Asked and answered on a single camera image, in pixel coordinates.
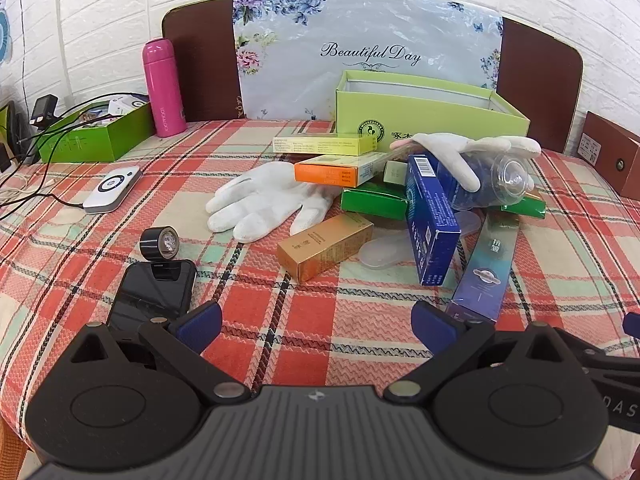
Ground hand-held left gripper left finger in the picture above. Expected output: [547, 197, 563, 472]
[64, 302, 252, 406]

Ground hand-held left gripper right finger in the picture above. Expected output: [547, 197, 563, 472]
[384, 302, 583, 406]

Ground long purple box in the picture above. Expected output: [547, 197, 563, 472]
[445, 210, 521, 323]

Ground dark blue box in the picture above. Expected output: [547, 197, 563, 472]
[405, 155, 462, 287]

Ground translucent plastic piece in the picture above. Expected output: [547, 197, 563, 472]
[360, 210, 483, 271]

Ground gold box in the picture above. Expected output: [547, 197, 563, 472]
[277, 213, 375, 283]

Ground pink and white socks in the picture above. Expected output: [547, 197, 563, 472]
[206, 161, 341, 243]

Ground small pale green box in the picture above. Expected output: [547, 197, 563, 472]
[384, 160, 408, 186]

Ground clear bottle with blue contents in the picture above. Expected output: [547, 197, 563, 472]
[440, 152, 536, 211]

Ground white glove pink cuff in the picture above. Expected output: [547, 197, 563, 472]
[390, 132, 542, 192]

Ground orange and white box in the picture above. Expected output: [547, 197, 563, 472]
[294, 152, 388, 188]

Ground large light green box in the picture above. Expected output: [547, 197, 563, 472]
[335, 70, 531, 153]

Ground long yellow box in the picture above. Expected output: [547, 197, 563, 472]
[272, 135, 378, 157]

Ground black smartphone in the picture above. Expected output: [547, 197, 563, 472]
[106, 259, 197, 333]

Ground black tape roll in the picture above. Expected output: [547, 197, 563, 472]
[140, 227, 181, 261]

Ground red plaid blanket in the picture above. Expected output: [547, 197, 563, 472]
[0, 120, 640, 480]

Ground white power bank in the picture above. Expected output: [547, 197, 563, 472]
[82, 166, 142, 213]

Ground brown box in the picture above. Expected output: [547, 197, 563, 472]
[580, 111, 640, 198]

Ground dark green open box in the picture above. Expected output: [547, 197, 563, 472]
[39, 102, 155, 163]

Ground small white box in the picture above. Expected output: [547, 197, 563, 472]
[107, 95, 151, 117]

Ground pink thermos bottle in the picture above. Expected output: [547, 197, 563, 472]
[142, 37, 187, 138]

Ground black charger adapter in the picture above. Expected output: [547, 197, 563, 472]
[31, 95, 58, 128]

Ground black device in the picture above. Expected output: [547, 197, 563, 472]
[0, 102, 31, 171]

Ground floral plastic bedding bag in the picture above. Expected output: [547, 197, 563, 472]
[232, 0, 505, 122]

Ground thin black wall cable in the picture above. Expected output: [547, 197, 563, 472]
[15, 0, 32, 126]

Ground blue wall decoration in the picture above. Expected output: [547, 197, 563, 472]
[0, 0, 13, 63]

